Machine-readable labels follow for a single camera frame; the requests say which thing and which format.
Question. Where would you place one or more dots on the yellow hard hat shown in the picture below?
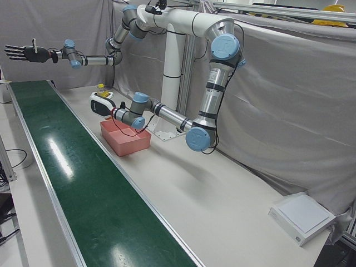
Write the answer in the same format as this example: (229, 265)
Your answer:
(331, 22)
(335, 8)

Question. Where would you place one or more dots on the black pedestal camera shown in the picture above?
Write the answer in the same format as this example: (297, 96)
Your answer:
(153, 9)

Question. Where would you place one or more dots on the orange juice bottle yellow cap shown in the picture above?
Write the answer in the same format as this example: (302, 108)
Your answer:
(102, 89)

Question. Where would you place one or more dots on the aluminium extrusion post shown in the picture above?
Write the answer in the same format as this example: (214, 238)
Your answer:
(7, 161)

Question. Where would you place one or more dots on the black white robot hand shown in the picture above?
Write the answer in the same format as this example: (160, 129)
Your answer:
(36, 55)
(101, 104)

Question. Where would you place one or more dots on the green conveyor belt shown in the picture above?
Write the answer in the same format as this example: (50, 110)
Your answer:
(83, 180)

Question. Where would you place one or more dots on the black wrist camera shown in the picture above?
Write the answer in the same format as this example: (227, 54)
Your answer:
(122, 105)
(54, 57)

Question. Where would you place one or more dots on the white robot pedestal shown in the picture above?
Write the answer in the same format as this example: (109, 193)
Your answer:
(172, 55)

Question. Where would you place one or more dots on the pink plastic basket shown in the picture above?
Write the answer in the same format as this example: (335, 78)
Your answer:
(125, 142)

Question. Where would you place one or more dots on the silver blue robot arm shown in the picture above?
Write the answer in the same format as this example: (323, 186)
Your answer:
(214, 97)
(96, 59)

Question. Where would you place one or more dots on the gray fabric curtain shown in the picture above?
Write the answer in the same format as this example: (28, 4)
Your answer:
(278, 97)

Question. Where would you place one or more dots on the white flat box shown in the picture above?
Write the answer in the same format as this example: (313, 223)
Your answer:
(301, 217)

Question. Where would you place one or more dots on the white conveyor control box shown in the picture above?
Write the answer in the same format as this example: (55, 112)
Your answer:
(4, 91)

